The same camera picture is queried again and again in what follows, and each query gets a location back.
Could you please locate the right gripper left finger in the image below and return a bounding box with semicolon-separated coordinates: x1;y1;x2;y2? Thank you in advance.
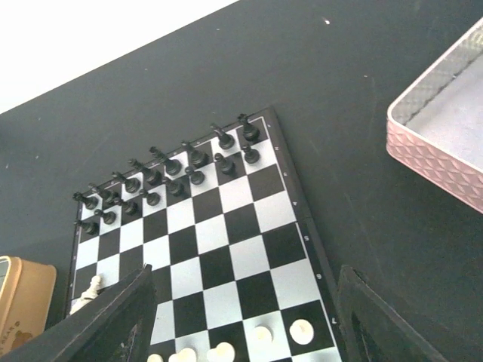
1;264;157;361

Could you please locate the white chess pawn corner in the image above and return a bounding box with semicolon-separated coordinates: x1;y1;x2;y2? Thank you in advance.
289;319;315;345

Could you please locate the black and silver chessboard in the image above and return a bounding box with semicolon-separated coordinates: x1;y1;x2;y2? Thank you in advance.
67;109;346;361

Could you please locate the pink metal tin tray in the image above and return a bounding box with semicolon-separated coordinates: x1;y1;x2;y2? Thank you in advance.
386;20;482;211

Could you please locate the gold metal tin tray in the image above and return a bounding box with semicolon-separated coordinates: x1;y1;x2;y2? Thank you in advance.
1;256;57;356

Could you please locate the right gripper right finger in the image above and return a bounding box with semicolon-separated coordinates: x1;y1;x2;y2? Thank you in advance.
337;265;447;361

